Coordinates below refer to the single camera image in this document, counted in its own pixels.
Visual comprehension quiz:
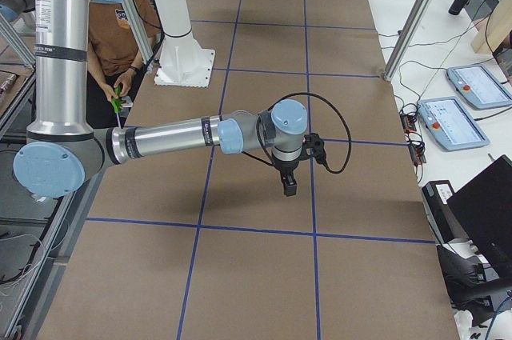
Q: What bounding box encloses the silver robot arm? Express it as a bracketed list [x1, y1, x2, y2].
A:
[1, 0, 35, 30]
[13, 0, 307, 198]

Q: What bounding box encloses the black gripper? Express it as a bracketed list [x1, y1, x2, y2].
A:
[273, 156, 298, 197]

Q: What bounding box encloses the near blue teach pendant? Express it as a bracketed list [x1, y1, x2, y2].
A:
[418, 97, 490, 151]

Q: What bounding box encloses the black laptop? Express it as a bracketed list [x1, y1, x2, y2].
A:
[447, 155, 511, 277]

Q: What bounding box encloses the far blue teach pendant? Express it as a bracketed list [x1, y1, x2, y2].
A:
[446, 64, 511, 110]

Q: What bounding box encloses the person in brown shirt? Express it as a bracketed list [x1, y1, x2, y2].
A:
[86, 2, 144, 129]

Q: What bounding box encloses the brown paper table mat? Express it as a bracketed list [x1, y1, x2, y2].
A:
[38, 0, 458, 339]

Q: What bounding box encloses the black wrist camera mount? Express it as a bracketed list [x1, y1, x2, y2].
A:
[300, 133, 327, 166]

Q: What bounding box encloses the aluminium frame post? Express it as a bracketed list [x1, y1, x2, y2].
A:
[382, 0, 432, 82]

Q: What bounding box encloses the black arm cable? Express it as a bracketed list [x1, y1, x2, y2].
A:
[242, 93, 353, 174]

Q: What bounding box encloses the white pedestal column with base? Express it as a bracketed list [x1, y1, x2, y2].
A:
[155, 0, 215, 87]

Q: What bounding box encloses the blue teach pendant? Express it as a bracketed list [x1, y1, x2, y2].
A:
[418, 97, 490, 151]
[446, 64, 511, 110]

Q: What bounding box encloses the orange black power strip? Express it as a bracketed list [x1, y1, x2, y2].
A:
[399, 112, 426, 167]

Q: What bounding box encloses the green handled screwdriver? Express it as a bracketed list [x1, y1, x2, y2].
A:
[111, 84, 122, 128]

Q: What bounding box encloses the black box with label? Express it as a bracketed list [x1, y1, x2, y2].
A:
[422, 180, 465, 243]

